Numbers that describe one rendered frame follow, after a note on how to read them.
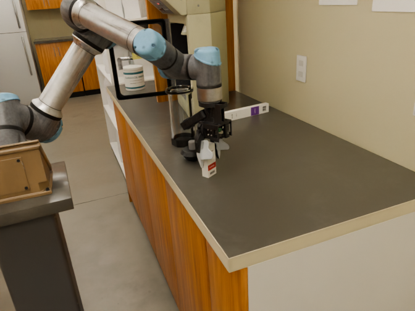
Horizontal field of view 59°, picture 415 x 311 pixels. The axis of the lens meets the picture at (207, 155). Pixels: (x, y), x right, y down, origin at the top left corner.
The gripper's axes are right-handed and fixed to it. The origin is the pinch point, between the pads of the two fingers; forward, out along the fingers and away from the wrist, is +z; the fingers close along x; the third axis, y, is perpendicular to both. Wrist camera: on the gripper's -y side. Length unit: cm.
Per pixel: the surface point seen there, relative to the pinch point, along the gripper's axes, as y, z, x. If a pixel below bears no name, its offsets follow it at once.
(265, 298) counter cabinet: 34.5, 21.1, -22.8
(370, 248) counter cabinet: 51, 17, 5
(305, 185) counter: 29.4, 5.5, 9.5
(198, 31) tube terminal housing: -43, -34, 51
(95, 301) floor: -79, 99, -9
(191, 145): -13.2, 0.2, 6.7
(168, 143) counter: -32.1, 5.5, 13.6
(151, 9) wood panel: -81, -44, 59
